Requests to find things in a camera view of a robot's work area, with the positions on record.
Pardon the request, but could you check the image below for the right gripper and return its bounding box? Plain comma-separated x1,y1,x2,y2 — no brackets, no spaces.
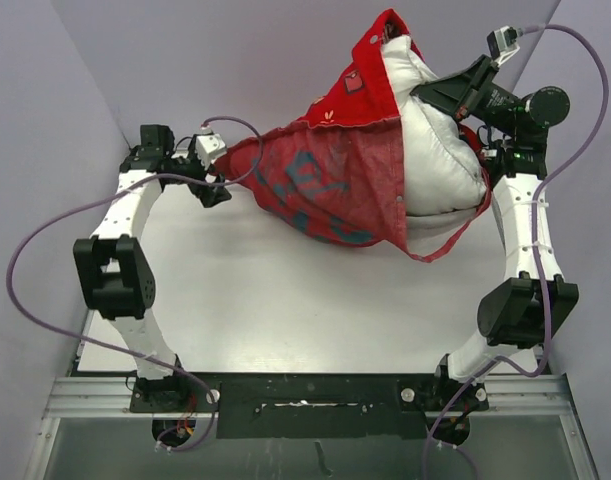
406,55,519,138

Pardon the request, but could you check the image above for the white pillow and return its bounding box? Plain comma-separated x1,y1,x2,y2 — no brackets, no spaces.
381,35,487,256

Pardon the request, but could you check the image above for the red printed pillowcase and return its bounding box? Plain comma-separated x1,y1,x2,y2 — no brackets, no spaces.
215,9,491,263

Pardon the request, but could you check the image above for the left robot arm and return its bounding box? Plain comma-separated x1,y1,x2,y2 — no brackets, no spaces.
73,124,231,411

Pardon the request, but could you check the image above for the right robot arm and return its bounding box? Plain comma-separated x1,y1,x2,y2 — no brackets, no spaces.
413,54,579,409

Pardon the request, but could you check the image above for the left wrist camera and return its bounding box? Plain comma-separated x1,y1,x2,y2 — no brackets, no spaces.
195,126,227,169

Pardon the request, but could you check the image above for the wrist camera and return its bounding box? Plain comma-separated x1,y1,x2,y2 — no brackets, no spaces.
486,26,520,67
195,126,227,169

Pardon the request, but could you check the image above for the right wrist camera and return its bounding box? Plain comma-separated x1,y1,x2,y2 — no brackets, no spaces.
486,26,520,67

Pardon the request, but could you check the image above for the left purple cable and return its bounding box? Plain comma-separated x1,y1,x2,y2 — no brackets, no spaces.
5,115,266,454

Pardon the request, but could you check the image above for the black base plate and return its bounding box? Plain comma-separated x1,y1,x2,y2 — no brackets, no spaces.
129,373,489,445

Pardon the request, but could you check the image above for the aluminium frame rail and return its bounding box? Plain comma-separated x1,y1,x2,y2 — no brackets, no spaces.
45,374,573,418

